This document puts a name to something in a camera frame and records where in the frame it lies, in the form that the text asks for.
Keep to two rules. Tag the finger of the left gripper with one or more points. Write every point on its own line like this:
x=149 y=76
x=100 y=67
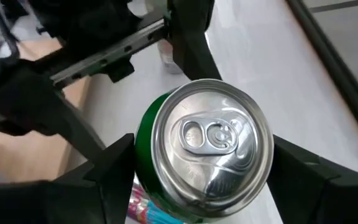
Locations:
x=26 y=99
x=191 y=40

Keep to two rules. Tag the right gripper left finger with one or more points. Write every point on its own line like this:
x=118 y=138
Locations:
x=73 y=202

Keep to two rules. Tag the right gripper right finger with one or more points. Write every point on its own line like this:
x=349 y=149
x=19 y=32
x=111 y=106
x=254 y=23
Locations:
x=322 y=199

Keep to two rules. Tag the blue silver Red Bull can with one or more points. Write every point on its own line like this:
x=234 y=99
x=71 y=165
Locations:
x=145 y=211

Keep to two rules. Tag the green lemon-lime soda can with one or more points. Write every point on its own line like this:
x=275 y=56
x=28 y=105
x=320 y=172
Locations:
x=204 y=155

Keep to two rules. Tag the wooden shelf with black frame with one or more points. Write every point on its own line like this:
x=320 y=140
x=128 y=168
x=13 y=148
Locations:
x=26 y=155

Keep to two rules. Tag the black table frame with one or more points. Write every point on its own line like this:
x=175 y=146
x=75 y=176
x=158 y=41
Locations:
x=337 y=71

